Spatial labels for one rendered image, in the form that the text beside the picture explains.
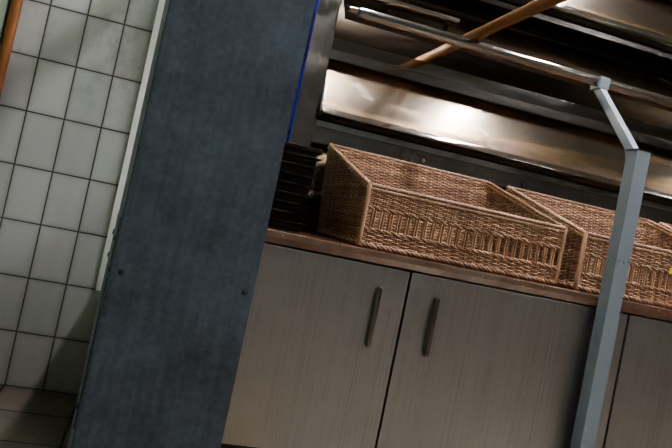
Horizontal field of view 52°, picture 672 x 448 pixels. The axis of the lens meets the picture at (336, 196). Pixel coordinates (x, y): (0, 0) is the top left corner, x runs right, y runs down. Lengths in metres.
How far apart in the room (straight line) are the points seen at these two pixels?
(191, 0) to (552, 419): 1.34
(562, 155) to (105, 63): 1.47
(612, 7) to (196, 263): 1.94
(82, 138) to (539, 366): 1.36
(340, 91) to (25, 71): 0.90
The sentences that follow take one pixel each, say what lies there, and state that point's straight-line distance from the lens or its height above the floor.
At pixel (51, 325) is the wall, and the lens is 2.12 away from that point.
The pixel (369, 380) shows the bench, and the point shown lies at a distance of 1.66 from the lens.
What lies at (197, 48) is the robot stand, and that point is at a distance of 1.00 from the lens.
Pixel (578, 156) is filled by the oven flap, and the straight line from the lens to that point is 2.48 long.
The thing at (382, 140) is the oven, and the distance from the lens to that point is 2.18.
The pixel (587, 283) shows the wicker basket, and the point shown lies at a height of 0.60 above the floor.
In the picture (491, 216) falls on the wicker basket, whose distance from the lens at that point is 1.76.
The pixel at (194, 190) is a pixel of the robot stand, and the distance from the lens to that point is 0.99.
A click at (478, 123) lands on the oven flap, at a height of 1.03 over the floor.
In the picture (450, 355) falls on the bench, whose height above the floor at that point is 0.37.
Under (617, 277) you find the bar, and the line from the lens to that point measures 1.84.
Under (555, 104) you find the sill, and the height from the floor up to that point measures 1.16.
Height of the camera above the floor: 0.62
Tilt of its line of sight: 2 degrees up
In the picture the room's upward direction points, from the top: 12 degrees clockwise
